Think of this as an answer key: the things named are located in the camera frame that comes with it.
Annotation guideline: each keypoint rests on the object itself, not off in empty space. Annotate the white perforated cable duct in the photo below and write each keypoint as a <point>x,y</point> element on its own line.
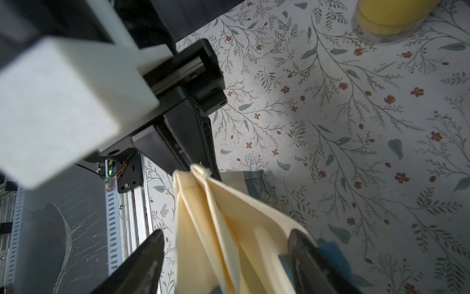
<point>113,226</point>

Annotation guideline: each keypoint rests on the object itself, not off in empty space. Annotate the aluminium rail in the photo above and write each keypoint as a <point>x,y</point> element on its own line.
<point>135,219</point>

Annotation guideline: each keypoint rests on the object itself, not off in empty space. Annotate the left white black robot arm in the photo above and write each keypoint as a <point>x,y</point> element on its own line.
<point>130,24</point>

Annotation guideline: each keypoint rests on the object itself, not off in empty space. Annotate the cream canvas tote bag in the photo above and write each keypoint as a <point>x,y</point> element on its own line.
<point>228,242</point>

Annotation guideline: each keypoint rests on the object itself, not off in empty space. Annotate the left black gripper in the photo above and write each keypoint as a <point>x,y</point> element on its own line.
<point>178,133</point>

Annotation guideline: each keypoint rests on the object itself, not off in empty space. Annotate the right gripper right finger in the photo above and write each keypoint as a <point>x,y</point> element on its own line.
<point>321,269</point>

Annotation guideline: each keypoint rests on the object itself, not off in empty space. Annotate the floral table mat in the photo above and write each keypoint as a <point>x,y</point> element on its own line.
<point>365,145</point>

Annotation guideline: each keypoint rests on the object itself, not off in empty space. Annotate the yellow pencil cup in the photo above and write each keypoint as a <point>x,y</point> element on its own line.
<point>389,21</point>

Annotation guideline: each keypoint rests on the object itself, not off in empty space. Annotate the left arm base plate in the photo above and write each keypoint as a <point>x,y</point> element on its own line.
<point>123,173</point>

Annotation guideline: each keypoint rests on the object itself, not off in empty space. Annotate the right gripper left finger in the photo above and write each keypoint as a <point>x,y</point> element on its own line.
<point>140,273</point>

